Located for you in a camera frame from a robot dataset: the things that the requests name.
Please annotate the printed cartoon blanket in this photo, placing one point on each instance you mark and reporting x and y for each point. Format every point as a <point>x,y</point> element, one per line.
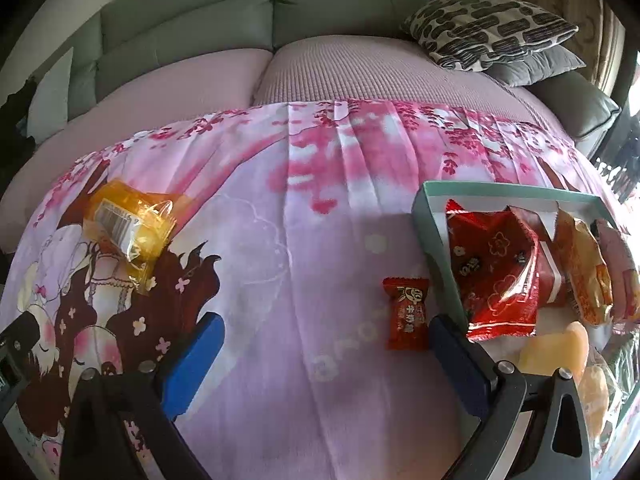
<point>300,260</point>

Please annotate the small red candy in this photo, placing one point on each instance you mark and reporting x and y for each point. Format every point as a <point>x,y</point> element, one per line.
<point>407,315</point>

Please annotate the pale grey pillow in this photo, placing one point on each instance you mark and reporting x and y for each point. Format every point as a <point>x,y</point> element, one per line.
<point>50,100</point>

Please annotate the teal cardboard box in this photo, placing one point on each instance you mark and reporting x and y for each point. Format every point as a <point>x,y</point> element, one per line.
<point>427,220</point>

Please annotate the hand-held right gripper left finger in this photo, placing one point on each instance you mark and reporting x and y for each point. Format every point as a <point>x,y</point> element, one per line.
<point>192,360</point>

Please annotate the pink snack packet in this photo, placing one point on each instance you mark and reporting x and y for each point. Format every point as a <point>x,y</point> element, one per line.
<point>622,270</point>

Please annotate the orange brown snack packet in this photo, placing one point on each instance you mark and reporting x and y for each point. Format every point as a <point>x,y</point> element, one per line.
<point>585,270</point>

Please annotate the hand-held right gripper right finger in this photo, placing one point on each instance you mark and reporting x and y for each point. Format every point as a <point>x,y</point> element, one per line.
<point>457,365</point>

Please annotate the black patterned pillow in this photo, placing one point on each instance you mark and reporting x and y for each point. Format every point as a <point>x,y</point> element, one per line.
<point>490,27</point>

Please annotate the orange transparent snack packet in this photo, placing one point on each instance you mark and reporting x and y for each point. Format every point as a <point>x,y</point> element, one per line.
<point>130,230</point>

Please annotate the dark cloth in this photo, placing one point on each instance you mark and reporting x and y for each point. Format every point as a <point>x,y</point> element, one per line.
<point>12,115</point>

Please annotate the red packet with white stripe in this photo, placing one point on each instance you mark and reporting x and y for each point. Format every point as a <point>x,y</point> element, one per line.
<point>555,275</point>

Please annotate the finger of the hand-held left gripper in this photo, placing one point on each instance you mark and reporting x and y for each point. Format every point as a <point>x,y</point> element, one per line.
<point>22,337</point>

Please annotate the red packet with flower print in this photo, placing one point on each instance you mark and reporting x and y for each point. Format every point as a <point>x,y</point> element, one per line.
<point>490,270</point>

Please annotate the peach jelly cup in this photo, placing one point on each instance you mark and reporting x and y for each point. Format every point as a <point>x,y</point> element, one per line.
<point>555,347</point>

